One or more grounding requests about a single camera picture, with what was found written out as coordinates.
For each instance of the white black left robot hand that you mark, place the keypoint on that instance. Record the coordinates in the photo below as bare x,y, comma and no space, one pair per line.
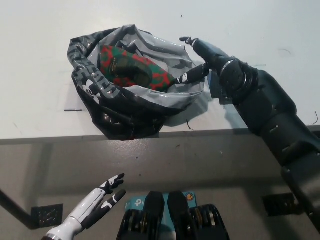
92,202

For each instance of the black plastic bag grey lining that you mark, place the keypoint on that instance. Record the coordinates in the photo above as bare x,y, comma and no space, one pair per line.
120,117

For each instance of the red green coffee bean bag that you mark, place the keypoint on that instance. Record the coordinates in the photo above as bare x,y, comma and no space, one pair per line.
130,67

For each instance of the black table leg bar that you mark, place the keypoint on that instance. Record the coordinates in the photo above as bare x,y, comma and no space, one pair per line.
12,207

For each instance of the thin black tape strip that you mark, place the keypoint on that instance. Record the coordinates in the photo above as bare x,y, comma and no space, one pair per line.
73,110

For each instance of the dark thread scrap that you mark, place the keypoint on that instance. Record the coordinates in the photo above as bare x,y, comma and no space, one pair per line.
313,118
188,125

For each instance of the black tape patch on table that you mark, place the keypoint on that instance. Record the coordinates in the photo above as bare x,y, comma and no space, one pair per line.
215,87

